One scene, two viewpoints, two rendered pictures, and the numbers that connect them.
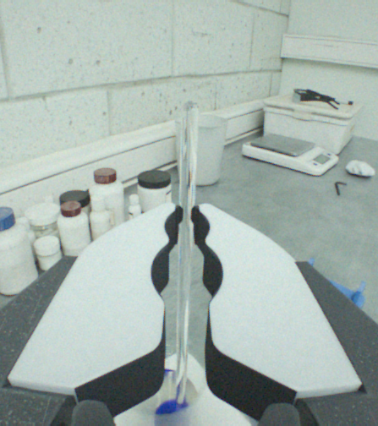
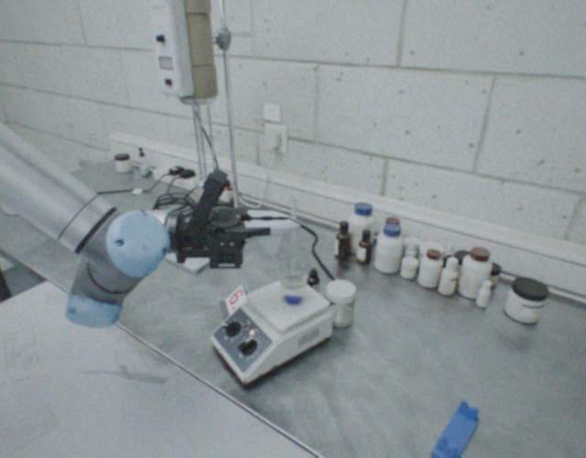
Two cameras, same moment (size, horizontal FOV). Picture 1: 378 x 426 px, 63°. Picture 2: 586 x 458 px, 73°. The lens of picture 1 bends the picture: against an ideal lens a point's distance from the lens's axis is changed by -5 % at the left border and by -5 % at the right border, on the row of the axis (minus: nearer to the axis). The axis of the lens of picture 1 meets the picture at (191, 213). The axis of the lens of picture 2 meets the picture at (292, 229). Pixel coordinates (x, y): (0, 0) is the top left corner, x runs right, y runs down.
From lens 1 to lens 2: 0.64 m
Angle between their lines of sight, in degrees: 77
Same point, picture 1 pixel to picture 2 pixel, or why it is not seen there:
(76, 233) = (423, 268)
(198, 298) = (409, 343)
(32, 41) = (508, 139)
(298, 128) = not seen: outside the picture
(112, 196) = (469, 269)
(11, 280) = (378, 261)
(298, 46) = not seen: outside the picture
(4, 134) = (459, 194)
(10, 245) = (383, 243)
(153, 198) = (511, 299)
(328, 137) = not seen: outside the picture
